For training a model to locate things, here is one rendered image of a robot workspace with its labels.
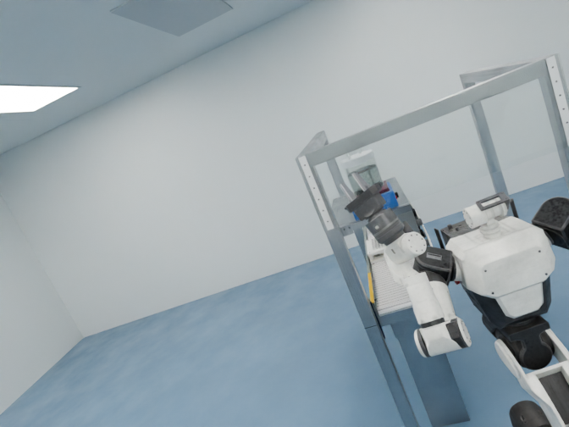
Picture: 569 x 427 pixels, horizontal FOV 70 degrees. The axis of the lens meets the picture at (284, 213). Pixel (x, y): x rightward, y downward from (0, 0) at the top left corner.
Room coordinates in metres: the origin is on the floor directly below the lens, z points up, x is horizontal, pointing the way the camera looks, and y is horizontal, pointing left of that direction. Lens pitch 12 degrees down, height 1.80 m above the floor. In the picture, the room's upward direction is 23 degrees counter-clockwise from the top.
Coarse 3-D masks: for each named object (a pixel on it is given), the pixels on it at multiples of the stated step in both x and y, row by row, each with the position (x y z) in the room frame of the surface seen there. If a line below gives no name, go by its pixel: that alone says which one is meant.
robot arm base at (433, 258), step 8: (432, 248) 1.24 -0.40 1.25; (440, 248) 1.24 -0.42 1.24; (424, 256) 1.22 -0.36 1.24; (432, 256) 1.22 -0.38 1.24; (440, 256) 1.21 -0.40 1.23; (448, 256) 1.21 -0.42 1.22; (424, 264) 1.19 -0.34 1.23; (432, 264) 1.19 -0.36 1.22; (440, 264) 1.18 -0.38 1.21; (448, 264) 1.18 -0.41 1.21; (440, 272) 1.17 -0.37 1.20; (448, 272) 1.16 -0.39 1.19; (448, 280) 1.18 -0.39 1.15
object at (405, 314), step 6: (366, 228) 3.00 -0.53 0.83; (372, 276) 2.16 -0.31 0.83; (396, 312) 1.78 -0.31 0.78; (402, 312) 1.78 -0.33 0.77; (408, 312) 1.77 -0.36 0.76; (378, 318) 1.80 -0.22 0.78; (384, 318) 1.80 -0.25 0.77; (390, 318) 1.79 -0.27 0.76; (396, 318) 1.78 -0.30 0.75; (402, 318) 1.78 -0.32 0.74; (408, 318) 1.77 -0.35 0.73; (384, 324) 1.80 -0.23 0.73
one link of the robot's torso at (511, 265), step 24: (504, 216) 1.29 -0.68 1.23; (456, 240) 1.27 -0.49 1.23; (480, 240) 1.20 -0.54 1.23; (504, 240) 1.15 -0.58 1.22; (528, 240) 1.12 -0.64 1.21; (552, 240) 1.16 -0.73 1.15; (456, 264) 1.20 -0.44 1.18; (480, 264) 1.13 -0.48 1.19; (504, 264) 1.12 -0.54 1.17; (528, 264) 1.11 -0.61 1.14; (552, 264) 1.11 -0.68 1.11; (480, 288) 1.14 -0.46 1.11; (504, 288) 1.12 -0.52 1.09; (528, 288) 1.12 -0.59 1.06; (504, 312) 1.14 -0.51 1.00; (528, 312) 1.12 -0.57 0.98
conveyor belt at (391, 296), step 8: (368, 232) 2.86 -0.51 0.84; (376, 264) 2.26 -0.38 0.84; (384, 264) 2.22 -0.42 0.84; (376, 272) 2.17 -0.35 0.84; (384, 272) 2.12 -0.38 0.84; (376, 280) 2.06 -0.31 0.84; (384, 280) 2.02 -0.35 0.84; (392, 280) 1.99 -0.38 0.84; (376, 288) 1.98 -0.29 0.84; (384, 288) 1.94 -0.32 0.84; (392, 288) 1.91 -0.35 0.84; (400, 288) 1.88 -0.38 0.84; (376, 296) 1.90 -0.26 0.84; (384, 296) 1.87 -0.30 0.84; (392, 296) 1.84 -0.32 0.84; (400, 296) 1.81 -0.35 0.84; (408, 296) 1.78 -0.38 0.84; (384, 304) 1.79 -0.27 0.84; (392, 304) 1.77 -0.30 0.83; (400, 304) 1.76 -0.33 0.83; (408, 304) 1.74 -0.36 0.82; (384, 312) 1.77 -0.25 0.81; (392, 312) 1.77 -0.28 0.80
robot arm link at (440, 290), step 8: (432, 288) 1.13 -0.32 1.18; (440, 288) 1.12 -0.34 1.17; (440, 296) 1.10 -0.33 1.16; (448, 296) 1.11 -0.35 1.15; (440, 304) 1.07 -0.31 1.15; (448, 304) 1.08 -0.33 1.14; (448, 312) 1.05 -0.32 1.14; (456, 320) 0.98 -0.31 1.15; (464, 328) 0.98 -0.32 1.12; (416, 336) 1.01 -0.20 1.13; (464, 336) 0.94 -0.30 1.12; (416, 344) 1.00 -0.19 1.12; (424, 344) 1.00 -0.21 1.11; (424, 352) 0.99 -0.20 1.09
